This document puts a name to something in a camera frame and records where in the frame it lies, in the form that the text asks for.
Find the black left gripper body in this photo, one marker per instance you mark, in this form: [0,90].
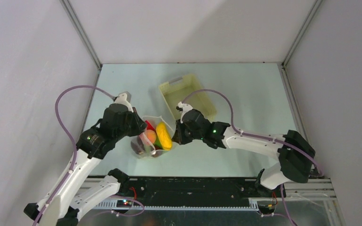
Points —
[132,127]

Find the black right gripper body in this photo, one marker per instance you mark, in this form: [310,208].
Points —
[178,133]

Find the yellow banana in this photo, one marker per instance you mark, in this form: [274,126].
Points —
[164,136]

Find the red bell pepper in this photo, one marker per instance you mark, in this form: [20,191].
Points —
[150,126]

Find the orange peach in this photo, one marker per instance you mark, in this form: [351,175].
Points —
[150,135]

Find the clear dotted zip bag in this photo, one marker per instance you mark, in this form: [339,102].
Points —
[142,147]

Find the green leaf vegetable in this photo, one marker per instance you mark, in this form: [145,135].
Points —
[158,145]

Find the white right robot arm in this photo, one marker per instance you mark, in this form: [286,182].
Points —
[293,154]

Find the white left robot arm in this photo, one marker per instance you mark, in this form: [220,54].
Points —
[73,207]

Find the pale yellow perforated basket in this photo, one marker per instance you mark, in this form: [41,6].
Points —
[182,89]

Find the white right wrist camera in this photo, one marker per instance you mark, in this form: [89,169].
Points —
[183,108]

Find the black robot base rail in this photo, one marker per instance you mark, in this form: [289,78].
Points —
[192,192]

